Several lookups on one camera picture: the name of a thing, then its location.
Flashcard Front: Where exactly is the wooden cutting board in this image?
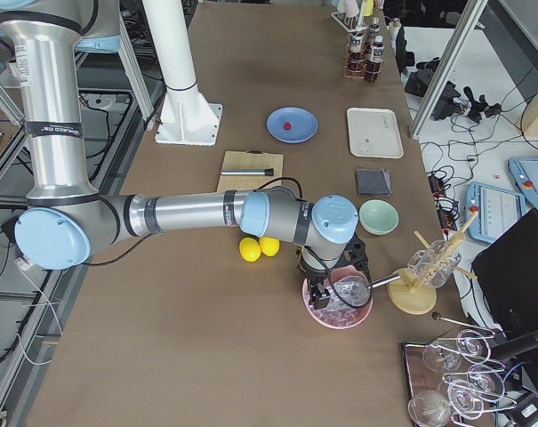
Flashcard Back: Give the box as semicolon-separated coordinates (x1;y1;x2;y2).
217;151;284;192

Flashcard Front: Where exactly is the metal ice scoop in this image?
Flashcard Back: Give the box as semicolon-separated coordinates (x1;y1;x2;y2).
331;273;400;309

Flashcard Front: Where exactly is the black tray with glass rack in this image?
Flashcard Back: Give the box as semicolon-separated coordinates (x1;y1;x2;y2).
401;327;538;426

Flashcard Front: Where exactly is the wooden cup stand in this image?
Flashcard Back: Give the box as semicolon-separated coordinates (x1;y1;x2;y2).
387;211;478;315

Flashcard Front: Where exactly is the glass mug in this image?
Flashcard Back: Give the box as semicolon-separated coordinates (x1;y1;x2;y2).
407;240;462;288

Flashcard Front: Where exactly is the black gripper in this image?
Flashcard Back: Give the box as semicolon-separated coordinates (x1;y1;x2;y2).
297;235;370;310

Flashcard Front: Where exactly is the steel muddler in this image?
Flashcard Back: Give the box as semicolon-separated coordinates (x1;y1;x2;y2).
221;168;275;176

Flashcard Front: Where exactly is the green bowl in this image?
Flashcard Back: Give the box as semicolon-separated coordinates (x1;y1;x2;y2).
359;199;399;236

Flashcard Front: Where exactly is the cream rabbit tray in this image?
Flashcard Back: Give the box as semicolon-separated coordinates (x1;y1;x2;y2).
347;107;404;159

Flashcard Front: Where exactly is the ice cubes pile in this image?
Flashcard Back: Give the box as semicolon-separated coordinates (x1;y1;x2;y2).
302;279;373;330

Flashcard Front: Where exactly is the blue teach pendant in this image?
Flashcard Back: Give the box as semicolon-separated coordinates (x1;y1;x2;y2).
465;181;526;244
508;157;538;209

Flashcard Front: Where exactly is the wine glass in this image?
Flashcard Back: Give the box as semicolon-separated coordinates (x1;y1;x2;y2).
407;390;452;427

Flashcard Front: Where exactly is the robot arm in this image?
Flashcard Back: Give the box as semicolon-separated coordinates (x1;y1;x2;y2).
0;1;368;309

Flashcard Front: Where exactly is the pink bowl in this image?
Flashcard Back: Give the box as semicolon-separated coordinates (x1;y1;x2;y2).
302;266;373;329

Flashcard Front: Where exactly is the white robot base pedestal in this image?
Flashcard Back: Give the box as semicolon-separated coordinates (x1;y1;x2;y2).
143;0;222;147

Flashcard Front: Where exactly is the grey folded cloth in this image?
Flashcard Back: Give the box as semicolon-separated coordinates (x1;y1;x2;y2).
356;168;392;197

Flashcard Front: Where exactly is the blue plate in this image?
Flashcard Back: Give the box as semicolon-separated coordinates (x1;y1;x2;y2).
266;107;318;144

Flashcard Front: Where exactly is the copper wire bottle rack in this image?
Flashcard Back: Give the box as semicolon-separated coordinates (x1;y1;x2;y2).
331;12;382;82

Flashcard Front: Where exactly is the yellow lemon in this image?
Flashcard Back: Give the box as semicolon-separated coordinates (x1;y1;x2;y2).
259;237;280;257
238;237;261;262

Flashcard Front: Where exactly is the dark drink bottle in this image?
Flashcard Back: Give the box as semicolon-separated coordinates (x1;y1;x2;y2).
364;36;384;83
345;26;367;77
367;17;381;44

